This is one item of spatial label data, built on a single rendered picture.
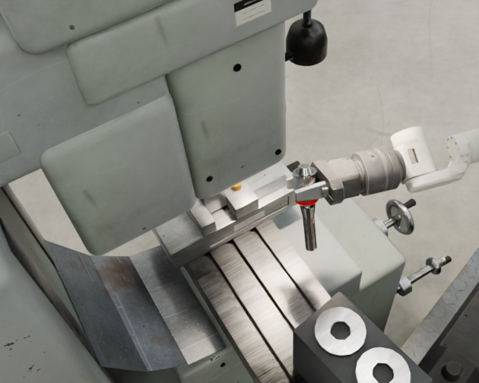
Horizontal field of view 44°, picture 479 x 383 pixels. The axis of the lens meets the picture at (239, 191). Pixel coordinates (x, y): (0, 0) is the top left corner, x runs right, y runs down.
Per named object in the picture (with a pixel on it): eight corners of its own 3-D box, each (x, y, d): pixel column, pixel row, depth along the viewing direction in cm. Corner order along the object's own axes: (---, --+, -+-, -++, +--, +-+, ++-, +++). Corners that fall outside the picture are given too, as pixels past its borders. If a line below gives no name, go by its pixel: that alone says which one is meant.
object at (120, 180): (140, 118, 109) (103, -1, 88) (201, 209, 96) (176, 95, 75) (43, 163, 104) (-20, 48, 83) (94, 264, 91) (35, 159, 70)
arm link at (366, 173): (308, 150, 117) (364, 137, 119) (312, 191, 122) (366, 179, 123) (331, 175, 106) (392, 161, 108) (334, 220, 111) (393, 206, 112)
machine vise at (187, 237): (269, 162, 152) (268, 134, 143) (302, 202, 144) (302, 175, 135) (148, 224, 144) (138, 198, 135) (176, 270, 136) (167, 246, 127)
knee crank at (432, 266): (442, 252, 183) (445, 242, 179) (455, 267, 180) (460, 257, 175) (385, 286, 178) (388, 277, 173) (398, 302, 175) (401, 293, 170)
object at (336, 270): (287, 200, 169) (286, 175, 159) (361, 294, 150) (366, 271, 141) (129, 285, 157) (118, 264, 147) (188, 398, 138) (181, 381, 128)
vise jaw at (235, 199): (227, 166, 144) (226, 155, 140) (259, 208, 136) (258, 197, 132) (206, 176, 142) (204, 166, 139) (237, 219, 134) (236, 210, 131)
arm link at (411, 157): (392, 186, 110) (447, 172, 112) (375, 133, 113) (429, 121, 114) (373, 199, 121) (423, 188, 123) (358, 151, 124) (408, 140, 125)
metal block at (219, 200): (214, 187, 139) (211, 172, 134) (226, 204, 136) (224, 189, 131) (195, 197, 138) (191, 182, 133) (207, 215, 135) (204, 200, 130)
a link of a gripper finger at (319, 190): (293, 188, 110) (325, 180, 111) (295, 202, 112) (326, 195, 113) (296, 191, 109) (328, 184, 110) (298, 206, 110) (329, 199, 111)
